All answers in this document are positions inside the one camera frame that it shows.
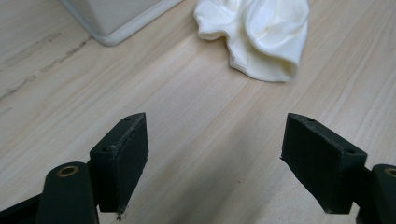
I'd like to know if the white fabric storage box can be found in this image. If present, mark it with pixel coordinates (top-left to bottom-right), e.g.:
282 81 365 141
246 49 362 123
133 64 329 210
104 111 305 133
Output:
59 0 185 47

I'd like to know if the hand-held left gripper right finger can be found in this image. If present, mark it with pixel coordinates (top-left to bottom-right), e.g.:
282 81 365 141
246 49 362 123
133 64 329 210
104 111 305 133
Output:
280 112 368 215

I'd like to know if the white sock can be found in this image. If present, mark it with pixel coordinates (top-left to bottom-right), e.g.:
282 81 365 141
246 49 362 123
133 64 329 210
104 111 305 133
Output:
193 0 310 83

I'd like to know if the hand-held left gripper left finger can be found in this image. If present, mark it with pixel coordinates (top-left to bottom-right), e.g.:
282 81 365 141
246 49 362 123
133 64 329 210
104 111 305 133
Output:
89 112 149 216

